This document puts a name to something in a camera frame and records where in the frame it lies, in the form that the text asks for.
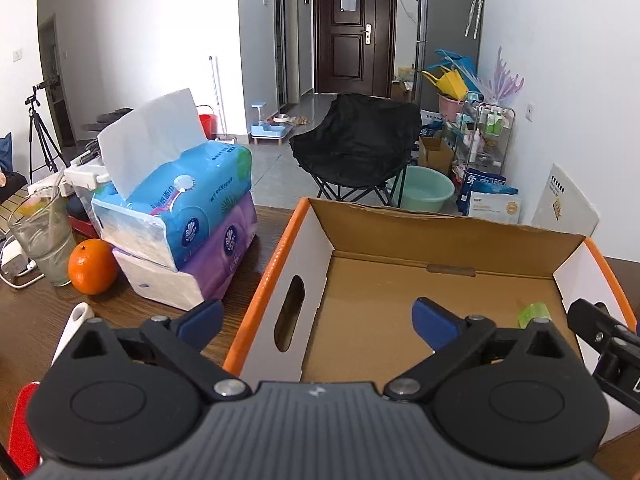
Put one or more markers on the orange cardboard box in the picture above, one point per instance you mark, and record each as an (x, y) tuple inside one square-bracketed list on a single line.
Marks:
[(400, 285)]

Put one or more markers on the wall light switch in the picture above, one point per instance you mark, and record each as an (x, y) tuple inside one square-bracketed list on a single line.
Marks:
[(17, 54)]

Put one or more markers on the dark brown door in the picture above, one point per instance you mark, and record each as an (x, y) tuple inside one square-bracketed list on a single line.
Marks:
[(350, 55)]

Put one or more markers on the white power strip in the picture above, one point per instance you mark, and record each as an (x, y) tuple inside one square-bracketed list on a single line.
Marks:
[(12, 257)]

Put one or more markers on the pink plastic bucket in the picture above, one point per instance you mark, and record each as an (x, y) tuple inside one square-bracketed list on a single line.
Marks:
[(450, 105)]

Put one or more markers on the yellow plastic item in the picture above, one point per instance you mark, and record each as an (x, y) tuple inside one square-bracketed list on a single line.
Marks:
[(447, 82)]

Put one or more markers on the white flat board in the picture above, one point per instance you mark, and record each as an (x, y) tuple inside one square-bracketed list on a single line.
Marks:
[(565, 205)]

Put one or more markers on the purple tissue pack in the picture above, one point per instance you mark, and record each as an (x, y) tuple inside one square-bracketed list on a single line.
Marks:
[(225, 252)]

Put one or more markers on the pink clothes hangers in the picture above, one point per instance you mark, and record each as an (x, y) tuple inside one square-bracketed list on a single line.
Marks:
[(505, 82)]

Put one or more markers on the grey refrigerator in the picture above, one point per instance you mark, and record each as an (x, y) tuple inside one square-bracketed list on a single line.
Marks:
[(445, 20)]

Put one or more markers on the blue plastic hangers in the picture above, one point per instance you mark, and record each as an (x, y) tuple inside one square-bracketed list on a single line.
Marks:
[(457, 62)]

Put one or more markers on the dark red box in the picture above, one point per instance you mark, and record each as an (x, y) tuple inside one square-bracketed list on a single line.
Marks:
[(82, 225)]

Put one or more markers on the blue white pet feeder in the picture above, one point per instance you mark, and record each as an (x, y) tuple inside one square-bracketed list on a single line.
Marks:
[(270, 130)]

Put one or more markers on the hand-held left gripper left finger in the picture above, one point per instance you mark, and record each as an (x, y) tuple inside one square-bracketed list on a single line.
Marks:
[(202, 319)]

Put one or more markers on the green tape roll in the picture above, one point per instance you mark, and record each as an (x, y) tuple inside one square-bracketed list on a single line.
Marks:
[(535, 314)]

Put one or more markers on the red bucket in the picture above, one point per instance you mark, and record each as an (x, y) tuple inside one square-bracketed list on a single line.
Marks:
[(206, 122)]

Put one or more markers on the red flat object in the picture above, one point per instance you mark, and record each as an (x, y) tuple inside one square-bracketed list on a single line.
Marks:
[(25, 425)]

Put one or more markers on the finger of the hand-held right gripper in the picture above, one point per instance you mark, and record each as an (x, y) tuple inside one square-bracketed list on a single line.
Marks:
[(595, 317)]

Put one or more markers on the small brown cardboard box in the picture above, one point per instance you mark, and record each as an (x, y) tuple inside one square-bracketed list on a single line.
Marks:
[(435, 155)]

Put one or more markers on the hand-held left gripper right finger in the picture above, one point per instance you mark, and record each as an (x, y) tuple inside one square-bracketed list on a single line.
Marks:
[(434, 324)]

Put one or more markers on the black camera tripod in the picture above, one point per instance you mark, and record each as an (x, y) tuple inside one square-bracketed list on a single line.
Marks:
[(37, 130)]

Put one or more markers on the black folding chair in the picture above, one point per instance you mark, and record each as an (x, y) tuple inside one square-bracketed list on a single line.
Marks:
[(355, 140)]

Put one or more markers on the hanging folded umbrellas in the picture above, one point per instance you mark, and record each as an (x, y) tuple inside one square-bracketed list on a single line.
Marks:
[(475, 5)]

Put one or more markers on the clear drinking straw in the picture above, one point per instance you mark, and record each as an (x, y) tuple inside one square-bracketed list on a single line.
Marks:
[(57, 192)]

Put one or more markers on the metal storage rack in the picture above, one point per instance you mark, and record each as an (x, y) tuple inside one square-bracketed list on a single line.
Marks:
[(482, 135)]

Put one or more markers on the green plastic basin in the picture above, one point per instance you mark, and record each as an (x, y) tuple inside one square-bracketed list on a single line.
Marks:
[(425, 190)]

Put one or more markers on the clear drinking glass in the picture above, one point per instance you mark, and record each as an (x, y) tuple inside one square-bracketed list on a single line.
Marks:
[(42, 245)]

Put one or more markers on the blue tissue pack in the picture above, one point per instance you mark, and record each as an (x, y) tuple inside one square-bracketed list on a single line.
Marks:
[(200, 200)]

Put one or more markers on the orange fruit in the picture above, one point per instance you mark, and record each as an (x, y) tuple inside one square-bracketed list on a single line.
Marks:
[(92, 267)]

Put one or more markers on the blue white bag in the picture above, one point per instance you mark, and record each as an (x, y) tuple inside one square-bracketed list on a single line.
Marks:
[(490, 200)]

